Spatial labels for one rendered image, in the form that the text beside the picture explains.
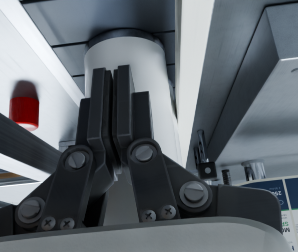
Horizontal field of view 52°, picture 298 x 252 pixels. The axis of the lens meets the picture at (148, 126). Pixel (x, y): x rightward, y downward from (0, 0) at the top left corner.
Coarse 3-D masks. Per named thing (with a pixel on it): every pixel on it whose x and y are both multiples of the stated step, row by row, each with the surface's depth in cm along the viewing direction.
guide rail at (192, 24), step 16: (176, 0) 12; (192, 0) 11; (208, 0) 11; (176, 16) 13; (192, 16) 11; (208, 16) 11; (176, 32) 14; (192, 32) 12; (176, 48) 15; (192, 48) 13; (176, 64) 17; (192, 64) 15; (176, 80) 19; (192, 80) 16; (176, 96) 21; (192, 96) 18; (176, 112) 23; (192, 112) 21
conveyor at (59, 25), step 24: (24, 0) 15; (48, 0) 15; (72, 0) 15; (96, 0) 15; (120, 0) 15; (144, 0) 15; (168, 0) 15; (48, 24) 16; (72, 24) 16; (96, 24) 17; (120, 24) 17; (144, 24) 17; (168, 24) 17; (72, 48) 19; (168, 48) 20; (72, 72) 21; (168, 72) 23
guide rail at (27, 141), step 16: (0, 112) 10; (0, 128) 10; (16, 128) 11; (0, 144) 10; (16, 144) 11; (32, 144) 12; (48, 144) 14; (0, 160) 10; (16, 160) 11; (32, 160) 12; (48, 160) 13; (32, 176) 13; (48, 176) 14
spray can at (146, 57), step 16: (112, 32) 17; (128, 32) 17; (144, 32) 17; (96, 48) 17; (112, 48) 17; (128, 48) 17; (144, 48) 17; (160, 48) 18; (96, 64) 17; (112, 64) 16; (144, 64) 17; (160, 64) 18; (144, 80) 16; (160, 80) 17; (160, 96) 17; (160, 112) 16; (160, 128) 16; (160, 144) 16; (176, 160) 16; (112, 192) 14; (128, 192) 14; (112, 208) 14; (128, 208) 14; (112, 224) 14
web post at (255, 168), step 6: (246, 162) 60; (252, 162) 59; (258, 162) 59; (264, 162) 60; (246, 168) 60; (252, 168) 59; (258, 168) 59; (246, 174) 60; (252, 174) 59; (258, 174) 58; (264, 174) 59; (246, 180) 60
